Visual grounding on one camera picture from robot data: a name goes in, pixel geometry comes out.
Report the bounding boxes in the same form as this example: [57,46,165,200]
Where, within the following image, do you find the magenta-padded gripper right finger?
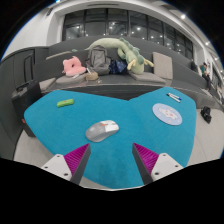
[132,142,184,186]

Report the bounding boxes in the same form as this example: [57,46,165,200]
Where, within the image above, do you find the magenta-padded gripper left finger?
[40,143,92,186]

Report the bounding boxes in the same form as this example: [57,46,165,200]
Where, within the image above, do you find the grey and white computer mouse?
[85,119,120,143]

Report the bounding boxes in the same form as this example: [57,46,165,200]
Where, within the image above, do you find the round light blue mouse pad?
[152,102,183,127]

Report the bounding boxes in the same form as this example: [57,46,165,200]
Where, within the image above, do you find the green eraser block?
[56,98,75,109]

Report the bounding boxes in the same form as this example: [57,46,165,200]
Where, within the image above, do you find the white marker with black cap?
[166,93,181,104]

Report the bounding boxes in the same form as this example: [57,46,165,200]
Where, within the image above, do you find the white marker with blue cap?
[169,92,183,101]

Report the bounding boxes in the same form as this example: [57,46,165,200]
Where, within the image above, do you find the black bag on floor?
[200,105,213,125]

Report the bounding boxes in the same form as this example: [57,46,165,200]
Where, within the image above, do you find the black hard case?
[11,79,43,138]

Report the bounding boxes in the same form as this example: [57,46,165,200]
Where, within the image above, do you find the flat grey seat cushion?
[54,73,88,85]
[128,70,167,85]
[38,77,57,92]

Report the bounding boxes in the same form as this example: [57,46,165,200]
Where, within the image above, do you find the small tan pouch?
[84,70,100,82]

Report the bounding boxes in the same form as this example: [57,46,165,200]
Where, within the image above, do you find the pink plush cushion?
[62,55,87,78]

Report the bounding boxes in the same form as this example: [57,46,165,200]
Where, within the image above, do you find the upright grey square cushion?
[152,51,174,80]

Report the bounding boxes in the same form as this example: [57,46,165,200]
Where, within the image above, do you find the person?
[199,62,213,91]
[190,58,199,72]

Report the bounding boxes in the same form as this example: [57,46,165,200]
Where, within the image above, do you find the dark blue patterned bag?
[108,59,128,75]

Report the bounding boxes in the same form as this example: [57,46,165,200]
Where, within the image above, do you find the grey backpack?
[85,45,112,76]

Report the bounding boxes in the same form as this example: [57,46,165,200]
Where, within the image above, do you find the green dragon plush toy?
[85,37,155,75]

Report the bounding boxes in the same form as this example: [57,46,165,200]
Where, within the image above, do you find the group of ceiling lights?
[179,13,216,51]

